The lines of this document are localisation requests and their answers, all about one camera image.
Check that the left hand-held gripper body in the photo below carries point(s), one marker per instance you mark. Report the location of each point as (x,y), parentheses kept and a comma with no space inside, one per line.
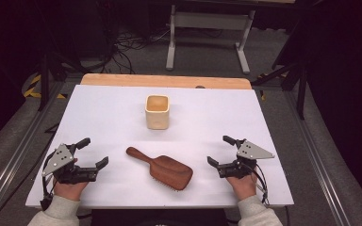
(59,158)

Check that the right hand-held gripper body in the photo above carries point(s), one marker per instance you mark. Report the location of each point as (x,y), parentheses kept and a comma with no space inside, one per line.
(251,152)

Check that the person's left hand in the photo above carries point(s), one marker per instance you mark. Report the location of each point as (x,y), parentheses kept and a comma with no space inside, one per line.
(69,190)

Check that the person's right hand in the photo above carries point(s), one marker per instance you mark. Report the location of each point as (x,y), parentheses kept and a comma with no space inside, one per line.
(244,187)

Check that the brown wooden hairbrush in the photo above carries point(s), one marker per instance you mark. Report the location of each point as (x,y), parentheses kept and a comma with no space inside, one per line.
(169,171)

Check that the beige square cup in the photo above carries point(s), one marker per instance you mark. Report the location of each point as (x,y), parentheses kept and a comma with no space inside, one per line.
(157,117)

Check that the black metal stand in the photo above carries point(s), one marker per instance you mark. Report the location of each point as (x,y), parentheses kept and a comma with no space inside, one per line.
(301,91)
(45,81)

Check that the person's dark clothing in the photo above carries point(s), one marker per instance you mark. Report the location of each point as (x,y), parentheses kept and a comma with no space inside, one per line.
(157,217)

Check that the aluminium floor rail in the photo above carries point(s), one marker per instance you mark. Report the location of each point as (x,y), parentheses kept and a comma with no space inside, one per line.
(320,157)
(15,157)

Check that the white metal table frame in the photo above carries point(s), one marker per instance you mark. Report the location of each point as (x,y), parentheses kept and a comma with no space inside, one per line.
(212,20)

